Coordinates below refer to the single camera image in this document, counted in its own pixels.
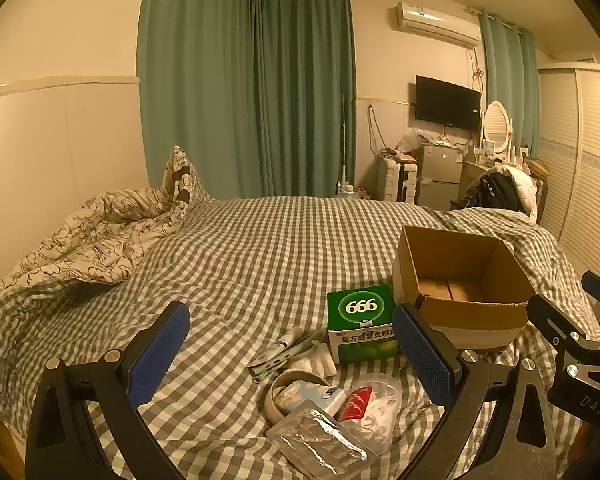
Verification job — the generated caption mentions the beige tape roll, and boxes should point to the beige tape roll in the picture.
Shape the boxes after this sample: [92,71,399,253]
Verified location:
[265,369,334,424]

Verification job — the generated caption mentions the wall cables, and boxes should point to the wall cables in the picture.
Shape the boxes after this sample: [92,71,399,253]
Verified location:
[367,104,389,154]

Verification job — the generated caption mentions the light blue tissue packet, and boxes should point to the light blue tissue packet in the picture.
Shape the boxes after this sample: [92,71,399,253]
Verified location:
[280,381,349,419]

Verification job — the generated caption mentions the floral quilt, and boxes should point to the floral quilt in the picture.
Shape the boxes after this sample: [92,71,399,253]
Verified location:
[0,187,192,302]

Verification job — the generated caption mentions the dark suitcase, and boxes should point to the dark suitcase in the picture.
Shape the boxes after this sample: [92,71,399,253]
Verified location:
[532,177,549,224]

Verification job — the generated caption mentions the brown cardboard box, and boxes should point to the brown cardboard box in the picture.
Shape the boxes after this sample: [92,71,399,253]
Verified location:
[391,225,537,352]

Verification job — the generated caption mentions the white oval mirror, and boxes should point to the white oval mirror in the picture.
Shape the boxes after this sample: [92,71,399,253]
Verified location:
[480,101,515,154]

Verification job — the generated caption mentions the clear blister pack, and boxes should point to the clear blister pack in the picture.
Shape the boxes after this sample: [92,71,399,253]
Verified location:
[266,406,369,480]

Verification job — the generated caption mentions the green medicine box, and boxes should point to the green medicine box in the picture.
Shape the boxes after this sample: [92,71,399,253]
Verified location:
[327,284,399,366]

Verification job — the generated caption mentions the clear plastic bag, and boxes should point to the clear plastic bag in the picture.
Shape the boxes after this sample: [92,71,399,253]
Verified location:
[337,374,404,457]

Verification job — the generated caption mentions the white louvred wardrobe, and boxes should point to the white louvred wardrobe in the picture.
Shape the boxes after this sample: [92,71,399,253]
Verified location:
[536,62,600,282]

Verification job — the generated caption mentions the brown patterned pillow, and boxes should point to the brown patterned pillow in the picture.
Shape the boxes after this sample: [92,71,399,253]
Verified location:
[162,146,212,212]

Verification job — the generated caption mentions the light green curtain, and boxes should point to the light green curtain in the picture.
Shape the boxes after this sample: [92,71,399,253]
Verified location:
[477,10,541,162]

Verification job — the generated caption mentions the grey small fridge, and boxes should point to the grey small fridge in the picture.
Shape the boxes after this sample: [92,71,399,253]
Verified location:
[416,142,464,206]

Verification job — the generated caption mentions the red tube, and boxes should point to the red tube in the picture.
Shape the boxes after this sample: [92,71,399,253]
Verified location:
[337,385,376,424]

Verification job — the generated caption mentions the wooden dresser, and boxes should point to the wooden dresser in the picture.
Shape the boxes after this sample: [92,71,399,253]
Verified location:
[459,159,492,202]

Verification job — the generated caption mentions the white jacket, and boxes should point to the white jacket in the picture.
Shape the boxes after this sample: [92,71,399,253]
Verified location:
[500,166,539,222]

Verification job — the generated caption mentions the small white tube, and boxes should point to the small white tube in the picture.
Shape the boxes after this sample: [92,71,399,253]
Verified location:
[273,328,306,357]

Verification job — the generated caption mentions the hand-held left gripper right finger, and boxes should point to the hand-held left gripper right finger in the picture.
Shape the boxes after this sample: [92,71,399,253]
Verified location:
[391,303,574,480]

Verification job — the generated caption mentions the white cloth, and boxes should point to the white cloth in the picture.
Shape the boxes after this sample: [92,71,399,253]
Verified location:
[286,342,337,377]

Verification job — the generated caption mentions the black television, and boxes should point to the black television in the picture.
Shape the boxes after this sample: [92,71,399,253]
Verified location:
[414,75,483,134]

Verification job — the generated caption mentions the white pole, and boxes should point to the white pole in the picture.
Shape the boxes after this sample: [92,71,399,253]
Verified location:
[339,93,351,192]

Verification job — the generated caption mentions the white air conditioner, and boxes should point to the white air conditioner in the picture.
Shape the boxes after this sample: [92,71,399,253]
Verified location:
[394,1,481,50]

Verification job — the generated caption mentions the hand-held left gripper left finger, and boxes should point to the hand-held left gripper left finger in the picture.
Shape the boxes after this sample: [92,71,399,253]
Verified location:
[25,301,191,480]

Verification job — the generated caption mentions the black jacket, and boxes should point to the black jacket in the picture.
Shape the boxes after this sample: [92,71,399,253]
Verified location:
[462,170,526,213]

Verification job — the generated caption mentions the crumpled plastic bag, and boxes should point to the crumpled plastic bag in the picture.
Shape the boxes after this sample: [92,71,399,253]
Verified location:
[397,127,424,154]

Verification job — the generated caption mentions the grey oblong gadget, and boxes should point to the grey oblong gadget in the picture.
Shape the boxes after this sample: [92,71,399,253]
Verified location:
[247,332,326,379]

